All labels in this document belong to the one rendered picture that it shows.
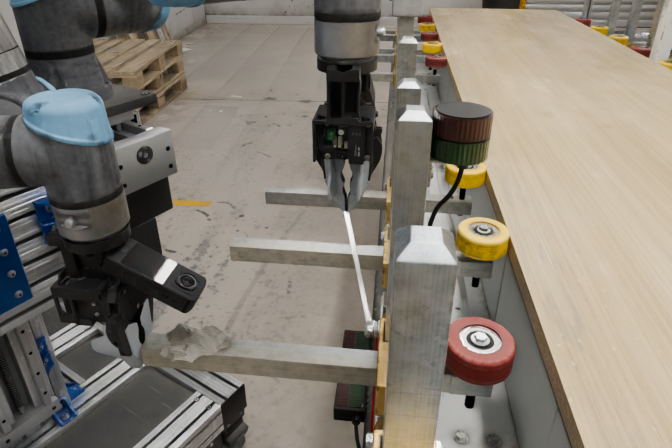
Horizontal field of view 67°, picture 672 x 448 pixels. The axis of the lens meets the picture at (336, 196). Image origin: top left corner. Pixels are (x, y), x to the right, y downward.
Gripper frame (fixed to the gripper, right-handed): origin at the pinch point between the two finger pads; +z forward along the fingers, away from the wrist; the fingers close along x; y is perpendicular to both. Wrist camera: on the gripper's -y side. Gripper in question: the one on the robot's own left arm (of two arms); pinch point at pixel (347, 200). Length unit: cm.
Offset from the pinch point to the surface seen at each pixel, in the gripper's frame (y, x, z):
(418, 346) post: 38.5, 7.9, -10.5
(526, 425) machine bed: 7.4, 27.8, 32.4
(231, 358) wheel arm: 17.2, -12.6, 13.9
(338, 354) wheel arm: 15.4, 0.5, 13.6
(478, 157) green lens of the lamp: 14.3, 14.3, -13.0
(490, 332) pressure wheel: 14.2, 18.5, 9.2
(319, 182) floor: -208, -35, 98
